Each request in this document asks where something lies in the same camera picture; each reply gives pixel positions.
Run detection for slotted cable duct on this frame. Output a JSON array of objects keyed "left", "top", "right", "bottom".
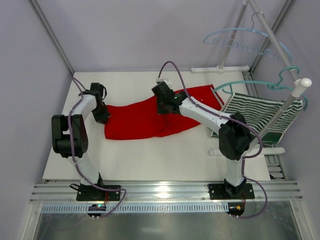
[{"left": 40, "top": 202, "right": 229, "bottom": 214}]

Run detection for aluminium mounting rail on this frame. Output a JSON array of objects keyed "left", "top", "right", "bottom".
[{"left": 29, "top": 180, "right": 303, "bottom": 204}]

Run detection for light blue hanger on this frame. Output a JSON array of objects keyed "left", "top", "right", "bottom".
[{"left": 202, "top": 11, "right": 283, "bottom": 61}]

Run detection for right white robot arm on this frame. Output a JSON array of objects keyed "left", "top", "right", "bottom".
[{"left": 151, "top": 80, "right": 252, "bottom": 199}]

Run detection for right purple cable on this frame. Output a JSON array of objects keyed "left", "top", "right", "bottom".
[{"left": 158, "top": 61, "right": 268, "bottom": 220}]

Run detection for teal hanger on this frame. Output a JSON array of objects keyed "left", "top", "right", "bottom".
[{"left": 211, "top": 66, "right": 308, "bottom": 117}]

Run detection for green white striped garment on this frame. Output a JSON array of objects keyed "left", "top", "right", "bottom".
[{"left": 213, "top": 92, "right": 303, "bottom": 146}]

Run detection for red trousers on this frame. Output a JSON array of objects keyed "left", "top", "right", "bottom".
[{"left": 103, "top": 84, "right": 225, "bottom": 141}]

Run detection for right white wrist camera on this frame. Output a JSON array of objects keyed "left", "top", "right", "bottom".
[{"left": 156, "top": 78, "right": 172, "bottom": 88}]

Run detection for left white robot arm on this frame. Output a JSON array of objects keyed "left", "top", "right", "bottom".
[{"left": 51, "top": 82, "right": 111, "bottom": 201}]

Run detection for white clothes rack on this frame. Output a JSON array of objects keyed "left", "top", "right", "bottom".
[{"left": 188, "top": 0, "right": 313, "bottom": 161}]

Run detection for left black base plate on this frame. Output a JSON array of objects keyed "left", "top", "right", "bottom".
[{"left": 76, "top": 184, "right": 121, "bottom": 202}]

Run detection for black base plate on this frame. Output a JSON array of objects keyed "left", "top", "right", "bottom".
[
  {"left": 207, "top": 183, "right": 255, "bottom": 200},
  {"left": 76, "top": 184, "right": 121, "bottom": 202}
]

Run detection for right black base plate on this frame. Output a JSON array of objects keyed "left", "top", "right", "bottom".
[{"left": 207, "top": 183, "right": 255, "bottom": 200}]

